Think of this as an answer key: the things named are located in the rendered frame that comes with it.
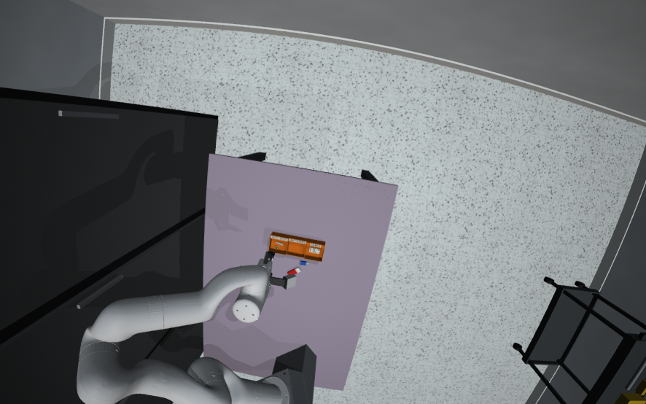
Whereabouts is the orange bin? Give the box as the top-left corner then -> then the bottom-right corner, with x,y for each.
269,232 -> 325,262

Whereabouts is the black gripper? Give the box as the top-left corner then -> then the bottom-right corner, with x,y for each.
257,251 -> 275,280

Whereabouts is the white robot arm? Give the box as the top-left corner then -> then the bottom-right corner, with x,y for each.
77,265 -> 297,404

